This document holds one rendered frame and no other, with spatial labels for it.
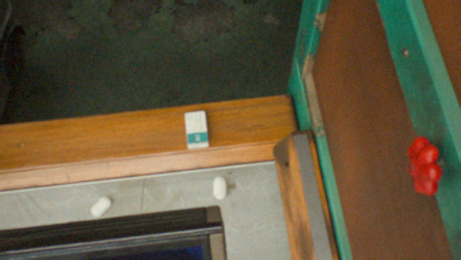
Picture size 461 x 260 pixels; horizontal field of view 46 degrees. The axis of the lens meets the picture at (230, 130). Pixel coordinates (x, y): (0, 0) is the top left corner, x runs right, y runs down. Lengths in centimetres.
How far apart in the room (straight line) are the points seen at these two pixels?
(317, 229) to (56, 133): 48
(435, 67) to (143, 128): 62
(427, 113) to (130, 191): 61
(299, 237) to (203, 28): 131
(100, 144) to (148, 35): 110
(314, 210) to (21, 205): 49
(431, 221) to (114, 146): 60
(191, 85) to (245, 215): 103
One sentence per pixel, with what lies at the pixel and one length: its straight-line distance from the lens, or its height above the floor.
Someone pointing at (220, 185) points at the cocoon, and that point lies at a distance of 90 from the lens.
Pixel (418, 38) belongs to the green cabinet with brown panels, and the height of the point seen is 127.
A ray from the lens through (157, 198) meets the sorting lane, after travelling 92.
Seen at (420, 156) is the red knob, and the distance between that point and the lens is 41.
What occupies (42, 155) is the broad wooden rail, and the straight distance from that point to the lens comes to 97.
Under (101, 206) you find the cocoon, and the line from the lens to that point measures 91.
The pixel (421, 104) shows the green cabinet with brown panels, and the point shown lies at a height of 124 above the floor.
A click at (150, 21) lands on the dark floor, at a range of 205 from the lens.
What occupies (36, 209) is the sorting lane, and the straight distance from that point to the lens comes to 96.
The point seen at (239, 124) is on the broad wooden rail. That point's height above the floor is 76.
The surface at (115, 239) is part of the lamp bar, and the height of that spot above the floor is 111.
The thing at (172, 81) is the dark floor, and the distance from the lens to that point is 189.
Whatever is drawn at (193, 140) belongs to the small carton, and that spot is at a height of 78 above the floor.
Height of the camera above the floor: 161
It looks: 64 degrees down
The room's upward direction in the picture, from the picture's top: straight up
